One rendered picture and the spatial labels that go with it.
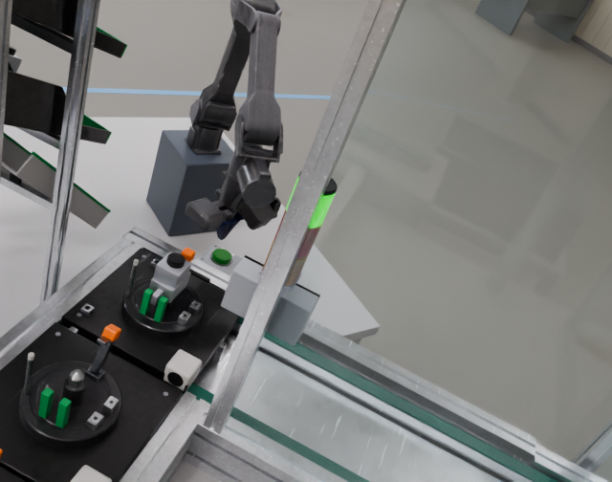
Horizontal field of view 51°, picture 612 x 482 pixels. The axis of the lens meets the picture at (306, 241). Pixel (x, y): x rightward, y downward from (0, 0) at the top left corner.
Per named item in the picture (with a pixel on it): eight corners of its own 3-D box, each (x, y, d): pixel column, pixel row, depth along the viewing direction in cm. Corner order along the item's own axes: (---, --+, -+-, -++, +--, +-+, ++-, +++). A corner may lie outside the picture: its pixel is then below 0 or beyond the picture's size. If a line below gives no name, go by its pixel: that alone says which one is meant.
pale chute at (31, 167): (47, 194, 127) (61, 176, 127) (96, 230, 123) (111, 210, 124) (-44, 133, 100) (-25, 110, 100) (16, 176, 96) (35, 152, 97)
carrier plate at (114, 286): (139, 254, 127) (141, 246, 126) (245, 311, 125) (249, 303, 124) (59, 324, 108) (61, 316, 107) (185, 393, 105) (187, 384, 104)
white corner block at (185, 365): (174, 362, 109) (180, 347, 107) (198, 376, 109) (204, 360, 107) (160, 381, 106) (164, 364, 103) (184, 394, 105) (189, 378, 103)
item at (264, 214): (237, 187, 115) (263, 209, 113) (264, 179, 120) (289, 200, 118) (228, 213, 118) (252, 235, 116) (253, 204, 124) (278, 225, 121)
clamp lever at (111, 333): (93, 365, 98) (111, 322, 96) (104, 371, 98) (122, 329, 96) (80, 373, 94) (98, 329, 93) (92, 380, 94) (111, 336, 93)
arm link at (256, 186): (238, 110, 110) (252, 148, 102) (282, 118, 113) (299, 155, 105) (222, 164, 117) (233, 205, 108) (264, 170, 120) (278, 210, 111)
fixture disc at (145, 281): (148, 272, 122) (151, 264, 121) (213, 306, 120) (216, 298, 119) (105, 313, 110) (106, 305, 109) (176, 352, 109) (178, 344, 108)
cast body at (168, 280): (166, 273, 115) (174, 243, 111) (187, 284, 114) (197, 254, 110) (141, 298, 108) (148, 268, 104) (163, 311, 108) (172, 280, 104)
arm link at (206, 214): (193, 174, 111) (217, 194, 109) (266, 154, 125) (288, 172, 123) (183, 211, 116) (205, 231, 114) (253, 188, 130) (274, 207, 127)
